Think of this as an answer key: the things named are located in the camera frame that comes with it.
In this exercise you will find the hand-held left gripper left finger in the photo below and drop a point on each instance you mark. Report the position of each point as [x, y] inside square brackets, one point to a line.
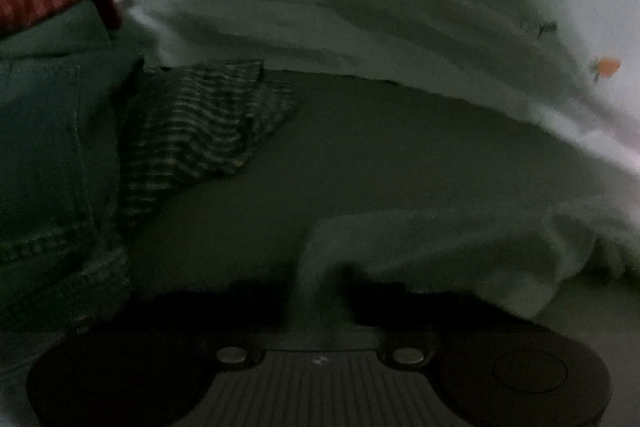
[260, 307]

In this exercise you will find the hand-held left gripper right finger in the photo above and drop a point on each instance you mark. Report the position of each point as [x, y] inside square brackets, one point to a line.
[375, 302]

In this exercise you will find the light grey garment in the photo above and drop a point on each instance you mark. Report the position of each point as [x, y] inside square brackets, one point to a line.
[450, 247]

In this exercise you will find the blue checked shirt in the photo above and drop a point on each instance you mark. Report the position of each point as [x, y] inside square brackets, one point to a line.
[200, 122]

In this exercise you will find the blue jeans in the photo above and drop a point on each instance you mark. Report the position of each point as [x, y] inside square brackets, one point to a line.
[45, 147]

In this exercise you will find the carrot print sheet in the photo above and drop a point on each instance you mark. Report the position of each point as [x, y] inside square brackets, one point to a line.
[350, 7]

